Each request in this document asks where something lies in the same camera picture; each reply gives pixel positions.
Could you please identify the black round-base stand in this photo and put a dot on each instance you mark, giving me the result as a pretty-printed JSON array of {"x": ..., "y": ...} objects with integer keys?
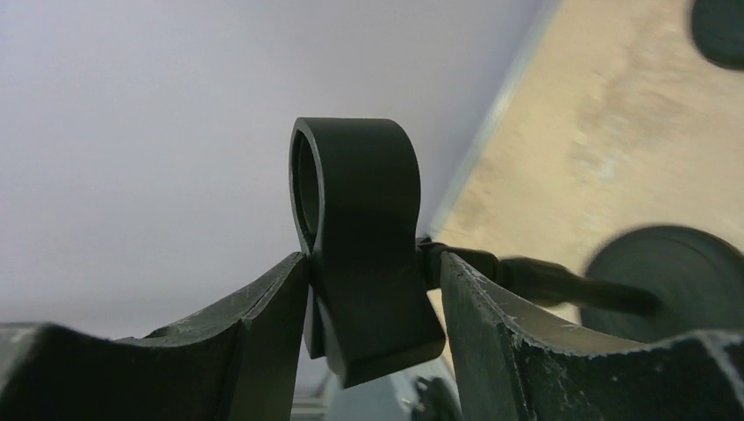
[
  {"x": 716, "y": 28},
  {"x": 355, "y": 188}
]

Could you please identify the black round-base stand front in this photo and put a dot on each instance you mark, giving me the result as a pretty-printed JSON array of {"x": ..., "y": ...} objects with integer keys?
[{"x": 355, "y": 188}]

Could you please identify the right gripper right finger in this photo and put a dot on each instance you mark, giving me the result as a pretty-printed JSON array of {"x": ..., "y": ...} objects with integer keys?
[{"x": 515, "y": 361}]

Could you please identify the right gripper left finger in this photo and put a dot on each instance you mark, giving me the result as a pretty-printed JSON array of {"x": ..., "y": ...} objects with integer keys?
[{"x": 235, "y": 359}]

